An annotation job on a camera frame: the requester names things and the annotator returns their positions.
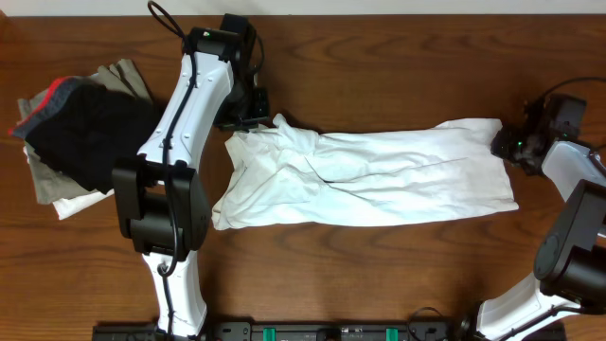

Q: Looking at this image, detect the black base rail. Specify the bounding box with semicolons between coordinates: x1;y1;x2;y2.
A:
92;317;461;341

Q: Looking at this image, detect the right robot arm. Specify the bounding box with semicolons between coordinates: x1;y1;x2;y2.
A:
453;94;605;340

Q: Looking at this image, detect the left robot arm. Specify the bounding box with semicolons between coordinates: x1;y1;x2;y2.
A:
112;14;269;340

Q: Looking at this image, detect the black folded garment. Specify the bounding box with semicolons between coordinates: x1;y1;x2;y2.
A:
9;77;160;193

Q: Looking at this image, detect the khaki folded garment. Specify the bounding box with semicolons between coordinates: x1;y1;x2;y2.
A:
17;59;152;205

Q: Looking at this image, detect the white graphic t-shirt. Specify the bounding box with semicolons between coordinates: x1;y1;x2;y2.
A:
212;115;518;230

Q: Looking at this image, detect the white folded garment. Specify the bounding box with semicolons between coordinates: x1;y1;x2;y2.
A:
23;143;114;220

